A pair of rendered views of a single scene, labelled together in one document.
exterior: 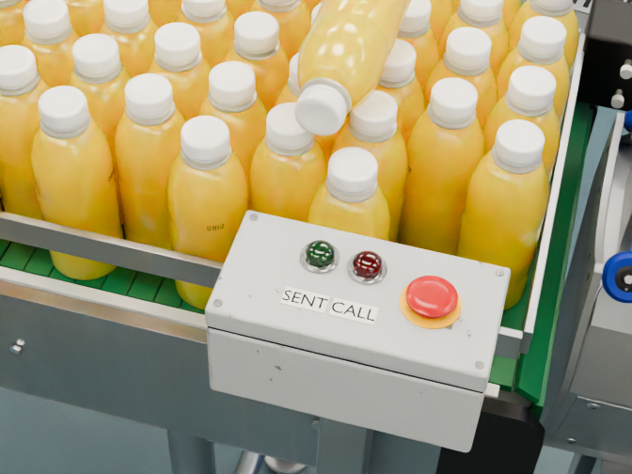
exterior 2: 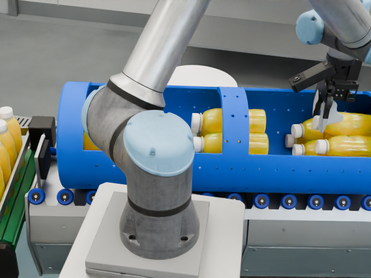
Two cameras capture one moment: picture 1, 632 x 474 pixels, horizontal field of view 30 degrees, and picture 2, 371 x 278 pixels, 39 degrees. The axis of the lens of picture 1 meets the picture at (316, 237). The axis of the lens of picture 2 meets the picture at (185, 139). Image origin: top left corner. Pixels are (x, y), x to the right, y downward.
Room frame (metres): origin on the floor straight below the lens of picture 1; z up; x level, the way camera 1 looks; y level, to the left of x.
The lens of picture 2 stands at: (-0.46, -0.32, 1.89)
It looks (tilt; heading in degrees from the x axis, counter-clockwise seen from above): 34 degrees down; 343
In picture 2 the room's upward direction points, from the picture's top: 4 degrees clockwise
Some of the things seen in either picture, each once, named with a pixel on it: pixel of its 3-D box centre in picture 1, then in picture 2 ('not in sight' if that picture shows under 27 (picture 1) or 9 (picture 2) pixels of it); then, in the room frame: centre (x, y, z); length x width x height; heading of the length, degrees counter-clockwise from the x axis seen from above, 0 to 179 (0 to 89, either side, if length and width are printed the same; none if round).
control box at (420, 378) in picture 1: (356, 329); not in sight; (0.52, -0.03, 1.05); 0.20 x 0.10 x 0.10; 77
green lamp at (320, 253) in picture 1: (320, 252); not in sight; (0.55, 0.00, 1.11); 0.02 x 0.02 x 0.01
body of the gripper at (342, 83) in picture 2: not in sight; (338, 76); (0.59, -1.05, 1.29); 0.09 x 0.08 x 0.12; 77
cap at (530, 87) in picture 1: (531, 87); not in sight; (0.76, -0.18, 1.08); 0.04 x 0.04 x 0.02
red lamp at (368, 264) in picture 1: (367, 263); not in sight; (0.54, -0.04, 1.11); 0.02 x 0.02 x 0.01
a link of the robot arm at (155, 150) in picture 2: not in sight; (157, 156); (0.26, -0.50, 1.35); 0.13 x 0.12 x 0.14; 20
